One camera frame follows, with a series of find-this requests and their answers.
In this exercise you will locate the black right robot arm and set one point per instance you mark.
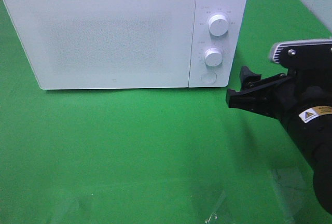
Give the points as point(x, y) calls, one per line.
point(314, 142)

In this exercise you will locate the round white door-release button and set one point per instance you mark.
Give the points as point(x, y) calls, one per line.
point(209, 78)

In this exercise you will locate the white microwave oven body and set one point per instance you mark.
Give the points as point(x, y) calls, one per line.
point(220, 1)

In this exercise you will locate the white microwave door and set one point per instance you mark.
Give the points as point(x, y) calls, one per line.
point(103, 44)

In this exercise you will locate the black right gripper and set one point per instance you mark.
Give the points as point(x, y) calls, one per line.
point(294, 98)

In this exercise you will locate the white microwave knob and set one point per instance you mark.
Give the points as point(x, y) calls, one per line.
point(218, 24)
point(213, 57)

